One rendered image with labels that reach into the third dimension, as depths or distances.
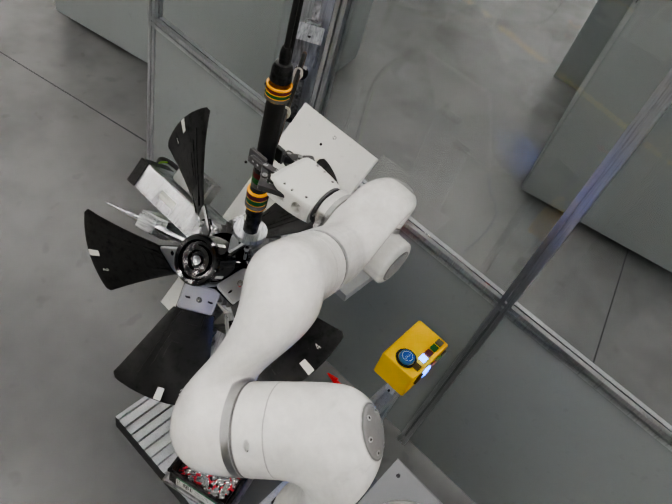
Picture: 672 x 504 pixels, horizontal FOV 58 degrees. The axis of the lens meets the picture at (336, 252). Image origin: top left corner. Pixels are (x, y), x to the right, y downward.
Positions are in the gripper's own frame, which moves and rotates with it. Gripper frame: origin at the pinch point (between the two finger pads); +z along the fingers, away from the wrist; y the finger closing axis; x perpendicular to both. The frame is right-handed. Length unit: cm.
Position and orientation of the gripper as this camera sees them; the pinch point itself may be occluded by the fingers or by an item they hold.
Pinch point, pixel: (266, 155)
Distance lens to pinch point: 112.5
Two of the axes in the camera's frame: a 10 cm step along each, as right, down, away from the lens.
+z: -7.2, -6.3, 3.1
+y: 6.6, -4.5, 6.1
